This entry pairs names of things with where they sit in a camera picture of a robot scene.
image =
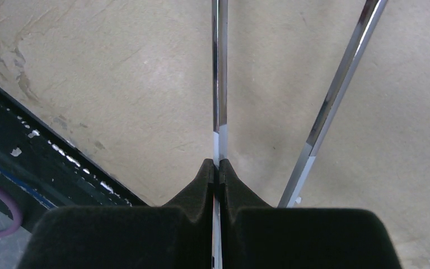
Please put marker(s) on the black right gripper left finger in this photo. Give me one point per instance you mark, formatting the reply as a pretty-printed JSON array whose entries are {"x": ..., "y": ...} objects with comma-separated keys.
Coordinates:
[{"x": 177, "y": 234}]

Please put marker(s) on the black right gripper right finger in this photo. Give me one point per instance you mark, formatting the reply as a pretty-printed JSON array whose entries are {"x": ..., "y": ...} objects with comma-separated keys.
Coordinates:
[{"x": 257, "y": 235}]

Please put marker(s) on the metal tongs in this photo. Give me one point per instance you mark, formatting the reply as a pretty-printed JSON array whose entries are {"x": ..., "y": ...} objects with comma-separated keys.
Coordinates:
[{"x": 354, "y": 51}]

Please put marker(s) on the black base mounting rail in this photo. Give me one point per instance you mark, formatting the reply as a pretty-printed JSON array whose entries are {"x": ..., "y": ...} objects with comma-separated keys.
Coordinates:
[{"x": 42, "y": 171}]

